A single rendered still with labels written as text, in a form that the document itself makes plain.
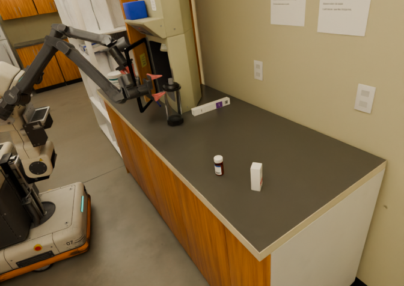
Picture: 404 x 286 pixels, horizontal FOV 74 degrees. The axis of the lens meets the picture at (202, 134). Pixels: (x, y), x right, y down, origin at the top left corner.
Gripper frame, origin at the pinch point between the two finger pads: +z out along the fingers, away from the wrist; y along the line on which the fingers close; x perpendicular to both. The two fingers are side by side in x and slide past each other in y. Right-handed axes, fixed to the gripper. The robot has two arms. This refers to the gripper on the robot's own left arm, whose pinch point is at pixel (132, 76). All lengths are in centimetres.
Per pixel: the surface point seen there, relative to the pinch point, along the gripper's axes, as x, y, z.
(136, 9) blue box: -8.2, -23.4, -29.1
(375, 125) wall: 39, -106, 67
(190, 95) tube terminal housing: -5.6, -23.5, 29.3
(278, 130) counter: 23, -67, 61
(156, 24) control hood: 4.9, -33.6, -15.9
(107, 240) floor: 28, 88, 92
